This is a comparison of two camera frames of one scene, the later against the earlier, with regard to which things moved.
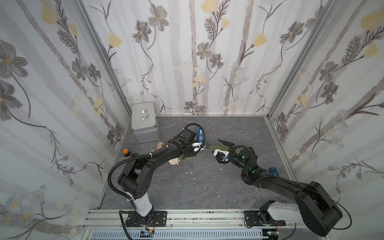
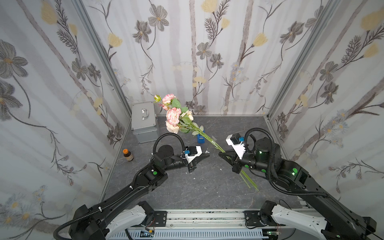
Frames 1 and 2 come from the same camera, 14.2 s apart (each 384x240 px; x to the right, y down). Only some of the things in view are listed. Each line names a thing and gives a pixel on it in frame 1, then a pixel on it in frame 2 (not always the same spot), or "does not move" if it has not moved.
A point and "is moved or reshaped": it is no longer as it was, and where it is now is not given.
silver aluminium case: (144, 122) does not move
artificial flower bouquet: (173, 161) is moved or reshaped
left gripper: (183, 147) -> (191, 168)
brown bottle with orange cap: (126, 153) does not move
